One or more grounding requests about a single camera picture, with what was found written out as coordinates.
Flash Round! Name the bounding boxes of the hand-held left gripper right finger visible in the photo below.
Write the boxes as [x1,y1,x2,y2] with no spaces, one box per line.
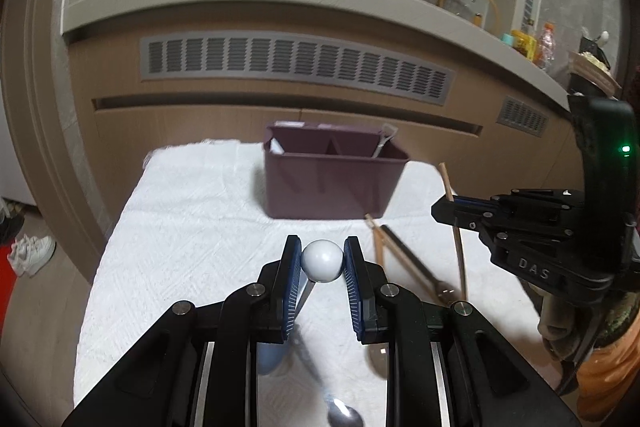
[342,236,583,427]

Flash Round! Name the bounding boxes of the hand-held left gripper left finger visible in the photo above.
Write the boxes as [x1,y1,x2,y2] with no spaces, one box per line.
[62,234,306,427]

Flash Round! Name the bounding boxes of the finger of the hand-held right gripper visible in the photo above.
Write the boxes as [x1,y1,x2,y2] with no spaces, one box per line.
[431,196,589,259]
[492,188,587,212]

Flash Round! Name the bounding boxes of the wooden chopstick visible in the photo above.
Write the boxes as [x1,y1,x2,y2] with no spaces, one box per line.
[437,162,468,303]
[365,214,390,274]

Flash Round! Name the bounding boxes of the black-handled metal utensil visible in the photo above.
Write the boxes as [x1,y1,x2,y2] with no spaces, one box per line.
[381,224,456,305]

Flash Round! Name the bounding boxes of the blue utensil handle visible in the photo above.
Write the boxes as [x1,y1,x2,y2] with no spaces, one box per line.
[257,341,289,376]

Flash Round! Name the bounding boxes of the purple plastic utensil holder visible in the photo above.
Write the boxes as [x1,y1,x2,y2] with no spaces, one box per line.
[263,121,411,219]

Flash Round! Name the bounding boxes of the person's right hand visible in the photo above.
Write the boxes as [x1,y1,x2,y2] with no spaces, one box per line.
[537,289,578,363]

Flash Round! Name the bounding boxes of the small grey vent grille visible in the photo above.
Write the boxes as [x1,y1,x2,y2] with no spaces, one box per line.
[496,96,550,138]

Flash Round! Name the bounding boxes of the looped metal utensil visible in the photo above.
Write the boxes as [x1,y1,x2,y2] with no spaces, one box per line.
[372,124,398,158]

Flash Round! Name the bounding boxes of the white textured cloth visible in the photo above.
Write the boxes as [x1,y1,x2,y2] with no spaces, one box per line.
[74,139,576,427]

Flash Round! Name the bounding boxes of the tan paper box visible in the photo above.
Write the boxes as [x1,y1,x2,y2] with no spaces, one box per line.
[570,51,623,94]

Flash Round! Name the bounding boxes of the plastic bottle with orange cap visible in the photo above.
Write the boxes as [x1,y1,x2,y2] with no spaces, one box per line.
[537,23,559,70]

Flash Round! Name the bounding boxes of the yellow packet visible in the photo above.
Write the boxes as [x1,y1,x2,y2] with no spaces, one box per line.
[515,31,539,58]

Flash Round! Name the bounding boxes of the wooden radiator cabinet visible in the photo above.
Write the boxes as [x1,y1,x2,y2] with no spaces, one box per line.
[65,14,581,288]

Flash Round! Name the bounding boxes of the clear container with orange rim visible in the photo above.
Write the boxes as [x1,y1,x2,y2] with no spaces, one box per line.
[439,0,501,40]

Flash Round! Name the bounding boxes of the long grey vent grille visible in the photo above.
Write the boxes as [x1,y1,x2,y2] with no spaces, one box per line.
[140,36,457,106]

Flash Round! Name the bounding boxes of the white sneakers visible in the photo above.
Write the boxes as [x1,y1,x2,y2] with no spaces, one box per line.
[7,234,57,278]

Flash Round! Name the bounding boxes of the red mat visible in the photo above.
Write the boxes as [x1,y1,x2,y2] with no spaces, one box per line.
[0,244,18,313]

